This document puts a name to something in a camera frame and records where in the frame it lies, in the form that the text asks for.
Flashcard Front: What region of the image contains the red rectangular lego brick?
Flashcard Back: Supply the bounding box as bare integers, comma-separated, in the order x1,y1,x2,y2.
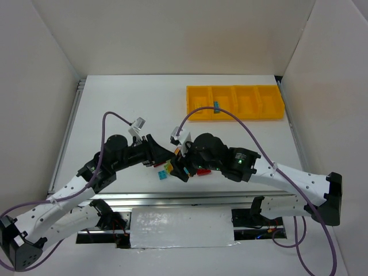
197,169,211,176

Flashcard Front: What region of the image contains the aluminium rail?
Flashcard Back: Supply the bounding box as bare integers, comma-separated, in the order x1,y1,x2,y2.
51,192,297,208
48,79,86,193
274,75,311,172

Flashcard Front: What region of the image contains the yellow long lego brick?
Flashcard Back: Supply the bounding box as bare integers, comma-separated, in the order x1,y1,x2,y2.
193,98,205,110

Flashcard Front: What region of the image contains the aluminium right rail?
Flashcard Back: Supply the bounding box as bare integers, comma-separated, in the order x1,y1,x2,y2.
274,75,311,172

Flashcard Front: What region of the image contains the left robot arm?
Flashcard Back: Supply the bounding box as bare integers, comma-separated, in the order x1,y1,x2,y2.
1,135,174,272

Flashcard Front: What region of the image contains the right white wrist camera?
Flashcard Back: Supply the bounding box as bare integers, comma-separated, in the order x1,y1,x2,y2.
170,126,191,157

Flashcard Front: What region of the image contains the teal long lego brick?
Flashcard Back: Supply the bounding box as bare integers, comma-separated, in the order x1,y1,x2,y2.
213,101,221,114

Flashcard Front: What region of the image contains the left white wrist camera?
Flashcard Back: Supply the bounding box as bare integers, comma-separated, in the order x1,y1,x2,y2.
128,117,145,142

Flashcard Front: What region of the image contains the aluminium front rail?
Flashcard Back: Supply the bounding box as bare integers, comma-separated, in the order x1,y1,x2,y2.
51,192,297,208

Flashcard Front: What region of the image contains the white foil covered panel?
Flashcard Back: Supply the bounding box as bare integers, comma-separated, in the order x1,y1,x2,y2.
130,206,236,249

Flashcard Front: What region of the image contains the red arch lego brick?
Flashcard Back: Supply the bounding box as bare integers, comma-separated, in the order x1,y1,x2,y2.
154,162,165,167

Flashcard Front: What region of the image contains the lime green lego plate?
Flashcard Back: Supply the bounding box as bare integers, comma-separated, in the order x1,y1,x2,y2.
164,163,171,174

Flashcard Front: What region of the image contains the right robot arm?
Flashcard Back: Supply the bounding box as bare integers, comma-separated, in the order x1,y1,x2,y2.
170,133,342,226

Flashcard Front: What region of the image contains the yellow four-compartment bin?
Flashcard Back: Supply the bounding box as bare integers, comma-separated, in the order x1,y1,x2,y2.
186,85,285,120

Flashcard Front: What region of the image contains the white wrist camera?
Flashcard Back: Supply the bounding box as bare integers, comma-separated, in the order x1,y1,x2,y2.
128,117,145,142
170,126,191,157

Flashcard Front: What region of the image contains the aluminium left rail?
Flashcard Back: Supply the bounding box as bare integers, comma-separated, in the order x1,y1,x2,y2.
48,79,86,193

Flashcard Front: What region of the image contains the teal square lego plate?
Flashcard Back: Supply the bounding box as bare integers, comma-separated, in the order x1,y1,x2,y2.
158,170,167,180

